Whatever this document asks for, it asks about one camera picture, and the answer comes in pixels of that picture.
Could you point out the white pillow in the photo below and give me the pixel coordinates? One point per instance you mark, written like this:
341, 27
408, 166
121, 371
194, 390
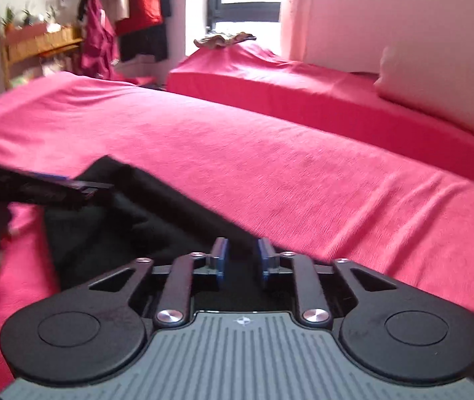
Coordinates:
432, 84

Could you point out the magenta hanging garment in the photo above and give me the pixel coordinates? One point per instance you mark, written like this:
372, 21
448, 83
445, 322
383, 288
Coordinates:
99, 48

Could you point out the pink curtain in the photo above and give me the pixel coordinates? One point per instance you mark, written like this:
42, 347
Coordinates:
294, 20

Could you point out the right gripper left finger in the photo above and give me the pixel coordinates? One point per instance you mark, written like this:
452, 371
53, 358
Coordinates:
92, 331

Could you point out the red hanging jacket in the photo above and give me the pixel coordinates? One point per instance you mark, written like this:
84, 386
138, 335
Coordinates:
142, 15

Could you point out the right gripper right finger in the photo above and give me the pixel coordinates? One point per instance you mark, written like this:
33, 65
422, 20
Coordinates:
391, 329

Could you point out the red near bed cover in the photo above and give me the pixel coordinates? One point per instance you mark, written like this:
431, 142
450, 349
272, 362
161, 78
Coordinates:
306, 190

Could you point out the wooden shelf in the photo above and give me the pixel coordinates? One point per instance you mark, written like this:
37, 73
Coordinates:
21, 44

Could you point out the red bed cover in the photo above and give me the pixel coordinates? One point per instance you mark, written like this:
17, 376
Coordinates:
250, 77
306, 190

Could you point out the crumpled cloth on bed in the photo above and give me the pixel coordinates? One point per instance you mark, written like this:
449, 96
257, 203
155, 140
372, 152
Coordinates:
222, 40

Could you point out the black pants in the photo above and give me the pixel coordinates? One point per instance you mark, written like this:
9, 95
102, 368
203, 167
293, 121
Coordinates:
142, 217

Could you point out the red far bed cover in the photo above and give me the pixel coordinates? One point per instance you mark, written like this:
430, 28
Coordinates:
250, 77

